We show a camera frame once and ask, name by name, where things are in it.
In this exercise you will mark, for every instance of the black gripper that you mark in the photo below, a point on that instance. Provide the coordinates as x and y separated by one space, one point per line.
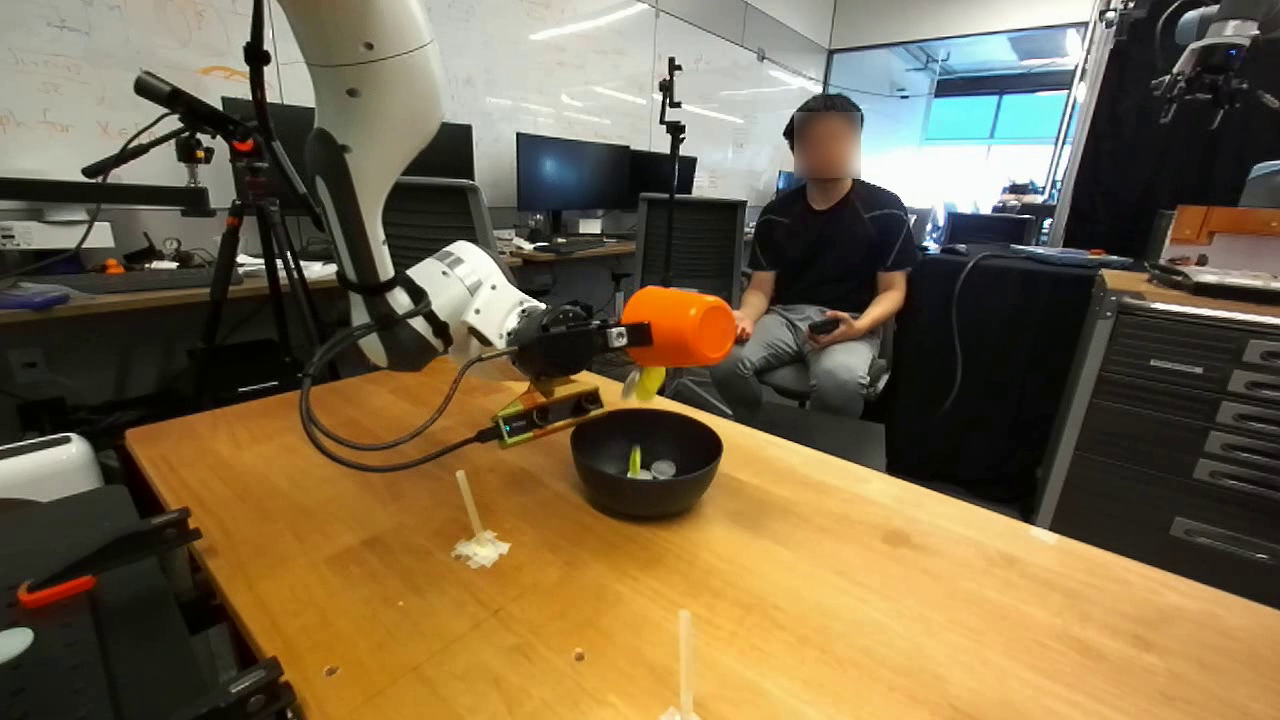
567 346

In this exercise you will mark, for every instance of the yellow green small piece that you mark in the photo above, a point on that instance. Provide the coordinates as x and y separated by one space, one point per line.
636 461
644 385

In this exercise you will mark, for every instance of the orange plastic cup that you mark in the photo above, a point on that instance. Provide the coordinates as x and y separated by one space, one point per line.
682 326

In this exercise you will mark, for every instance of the white small piece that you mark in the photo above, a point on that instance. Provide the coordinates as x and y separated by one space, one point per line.
664 471

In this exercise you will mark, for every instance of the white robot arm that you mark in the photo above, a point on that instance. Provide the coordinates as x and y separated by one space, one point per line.
367 105

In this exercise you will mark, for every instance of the black bowl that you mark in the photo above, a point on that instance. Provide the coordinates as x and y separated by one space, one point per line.
644 499

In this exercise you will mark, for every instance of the small black monitor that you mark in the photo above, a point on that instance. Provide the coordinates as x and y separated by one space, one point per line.
662 179

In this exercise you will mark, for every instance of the thin black stand pole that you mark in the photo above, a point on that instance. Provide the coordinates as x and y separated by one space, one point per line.
670 172

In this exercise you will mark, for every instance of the dark smartphone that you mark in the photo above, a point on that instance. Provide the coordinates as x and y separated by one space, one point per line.
827 326

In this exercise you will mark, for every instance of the person in black shirt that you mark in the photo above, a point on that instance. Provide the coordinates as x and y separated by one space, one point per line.
827 247

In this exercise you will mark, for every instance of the wide black monitor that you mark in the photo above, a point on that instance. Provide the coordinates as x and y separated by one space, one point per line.
447 148

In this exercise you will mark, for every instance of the black draped cabinet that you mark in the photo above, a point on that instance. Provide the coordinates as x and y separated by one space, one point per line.
1002 373

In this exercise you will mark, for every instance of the long wooden desk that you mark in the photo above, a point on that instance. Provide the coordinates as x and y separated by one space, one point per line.
135 289

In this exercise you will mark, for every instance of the black curtain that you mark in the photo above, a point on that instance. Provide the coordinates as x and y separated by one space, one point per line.
1122 134

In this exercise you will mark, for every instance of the grey drawer cabinet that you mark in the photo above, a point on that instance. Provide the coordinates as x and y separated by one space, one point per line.
1172 427

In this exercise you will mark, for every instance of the white plastic box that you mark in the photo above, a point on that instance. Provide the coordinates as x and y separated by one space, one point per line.
45 464

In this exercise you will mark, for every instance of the orange cardboard box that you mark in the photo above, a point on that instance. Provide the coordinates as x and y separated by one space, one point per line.
1220 241

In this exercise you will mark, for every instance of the yellow green wrist camera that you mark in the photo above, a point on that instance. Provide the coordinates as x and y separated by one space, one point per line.
550 416

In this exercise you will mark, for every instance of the black camera tripod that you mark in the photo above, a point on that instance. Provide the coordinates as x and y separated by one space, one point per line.
184 105

